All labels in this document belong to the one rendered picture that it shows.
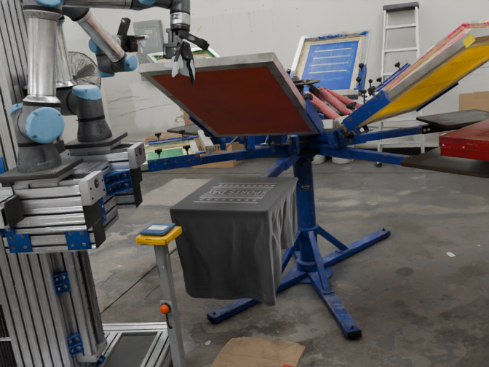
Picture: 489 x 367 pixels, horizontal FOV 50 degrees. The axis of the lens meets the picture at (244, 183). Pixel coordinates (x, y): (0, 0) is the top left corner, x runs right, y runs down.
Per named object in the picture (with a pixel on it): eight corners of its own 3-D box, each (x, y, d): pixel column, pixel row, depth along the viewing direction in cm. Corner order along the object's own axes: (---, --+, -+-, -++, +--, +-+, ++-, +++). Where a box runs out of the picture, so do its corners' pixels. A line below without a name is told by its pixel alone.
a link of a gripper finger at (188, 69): (184, 81, 205) (177, 59, 200) (198, 81, 203) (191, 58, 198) (181, 85, 203) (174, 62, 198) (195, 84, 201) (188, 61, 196)
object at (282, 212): (277, 304, 224) (268, 209, 213) (269, 303, 226) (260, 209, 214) (304, 258, 265) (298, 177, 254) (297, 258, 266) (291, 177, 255)
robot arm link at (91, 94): (90, 119, 225) (84, 86, 221) (68, 119, 232) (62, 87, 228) (110, 113, 234) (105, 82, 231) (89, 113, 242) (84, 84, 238)
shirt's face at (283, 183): (265, 212, 212) (265, 210, 212) (169, 209, 228) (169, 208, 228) (297, 178, 254) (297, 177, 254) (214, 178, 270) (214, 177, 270)
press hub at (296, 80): (332, 288, 342) (319, 76, 305) (275, 284, 356) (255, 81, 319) (343, 263, 376) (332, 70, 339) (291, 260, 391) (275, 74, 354)
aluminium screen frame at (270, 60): (273, 60, 197) (273, 52, 198) (137, 72, 218) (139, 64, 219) (320, 134, 267) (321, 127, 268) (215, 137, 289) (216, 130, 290)
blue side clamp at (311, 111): (308, 113, 239) (308, 98, 241) (297, 113, 241) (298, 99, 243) (322, 135, 266) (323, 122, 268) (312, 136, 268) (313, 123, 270)
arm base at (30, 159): (9, 173, 182) (2, 145, 180) (31, 162, 197) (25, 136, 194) (49, 170, 180) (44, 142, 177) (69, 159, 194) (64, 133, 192)
